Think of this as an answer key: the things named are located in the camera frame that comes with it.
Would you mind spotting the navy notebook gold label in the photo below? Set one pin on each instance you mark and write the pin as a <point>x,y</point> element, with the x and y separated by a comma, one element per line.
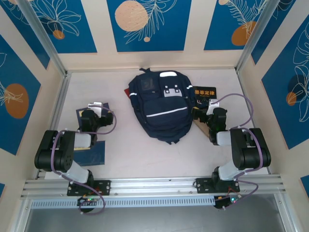
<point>78,116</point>

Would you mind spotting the brown kraft notebook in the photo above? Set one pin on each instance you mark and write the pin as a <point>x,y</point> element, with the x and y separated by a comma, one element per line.
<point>202,128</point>

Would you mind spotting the black book yellow title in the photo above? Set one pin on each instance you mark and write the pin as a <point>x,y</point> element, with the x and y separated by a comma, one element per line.
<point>205,93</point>

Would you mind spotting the navy notebook cream label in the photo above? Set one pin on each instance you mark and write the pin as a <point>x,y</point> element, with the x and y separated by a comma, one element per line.
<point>96,154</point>

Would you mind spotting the red pencil case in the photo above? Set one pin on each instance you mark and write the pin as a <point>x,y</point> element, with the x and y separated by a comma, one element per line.
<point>126,92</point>

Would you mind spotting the navy blue backpack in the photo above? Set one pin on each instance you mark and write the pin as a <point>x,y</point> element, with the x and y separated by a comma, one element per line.
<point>164,120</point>

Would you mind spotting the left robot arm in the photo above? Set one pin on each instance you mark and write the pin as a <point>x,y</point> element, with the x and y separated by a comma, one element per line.
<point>55,154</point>

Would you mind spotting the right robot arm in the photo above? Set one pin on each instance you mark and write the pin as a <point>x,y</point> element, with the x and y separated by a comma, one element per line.
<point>251,154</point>

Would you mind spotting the grey metal panel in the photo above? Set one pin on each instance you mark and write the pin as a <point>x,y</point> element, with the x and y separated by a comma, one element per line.
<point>154,220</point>

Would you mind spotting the aluminium table side rail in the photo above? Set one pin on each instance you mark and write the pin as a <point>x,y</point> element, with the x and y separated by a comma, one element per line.
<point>61,96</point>
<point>239,75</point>

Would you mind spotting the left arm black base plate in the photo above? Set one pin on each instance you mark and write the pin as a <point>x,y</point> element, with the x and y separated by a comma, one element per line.
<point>103,187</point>

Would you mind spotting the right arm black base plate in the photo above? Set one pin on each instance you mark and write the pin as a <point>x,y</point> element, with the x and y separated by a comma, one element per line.
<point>202,186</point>

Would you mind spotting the aluminium mounting rail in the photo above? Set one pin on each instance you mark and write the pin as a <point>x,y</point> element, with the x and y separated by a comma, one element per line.
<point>154,184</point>

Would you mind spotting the aluminium frame post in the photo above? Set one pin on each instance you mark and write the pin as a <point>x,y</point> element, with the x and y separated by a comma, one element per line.
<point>41,33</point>
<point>256,33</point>

